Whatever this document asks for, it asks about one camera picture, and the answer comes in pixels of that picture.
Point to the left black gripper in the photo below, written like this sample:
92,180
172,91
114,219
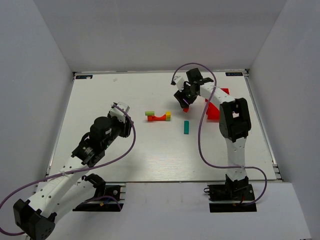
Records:
127,127

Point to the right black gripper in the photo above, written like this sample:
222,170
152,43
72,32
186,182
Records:
182,98

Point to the red plastic bin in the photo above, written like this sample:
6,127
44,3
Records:
212,113

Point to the teal wood block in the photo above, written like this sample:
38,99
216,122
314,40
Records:
186,127

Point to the long green wood block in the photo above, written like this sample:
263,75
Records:
149,113

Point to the red arch wood block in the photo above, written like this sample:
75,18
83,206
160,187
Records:
159,118

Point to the red rectangular wood block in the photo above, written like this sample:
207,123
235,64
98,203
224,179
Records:
150,118

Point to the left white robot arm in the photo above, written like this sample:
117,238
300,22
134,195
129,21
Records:
73,184

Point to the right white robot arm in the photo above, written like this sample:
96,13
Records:
234,123

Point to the right blue table sticker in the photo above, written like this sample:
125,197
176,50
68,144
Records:
234,74

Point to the blue table sticker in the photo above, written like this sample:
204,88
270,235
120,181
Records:
83,77
234,74

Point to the left blue table sticker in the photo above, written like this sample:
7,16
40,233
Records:
83,77

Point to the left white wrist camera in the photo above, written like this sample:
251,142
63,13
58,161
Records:
119,110

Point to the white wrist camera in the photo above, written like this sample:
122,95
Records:
119,110
179,82

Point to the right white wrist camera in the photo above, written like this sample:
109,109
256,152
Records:
179,82

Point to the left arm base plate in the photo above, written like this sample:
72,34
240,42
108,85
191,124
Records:
112,199

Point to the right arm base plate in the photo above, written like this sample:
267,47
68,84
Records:
222,202

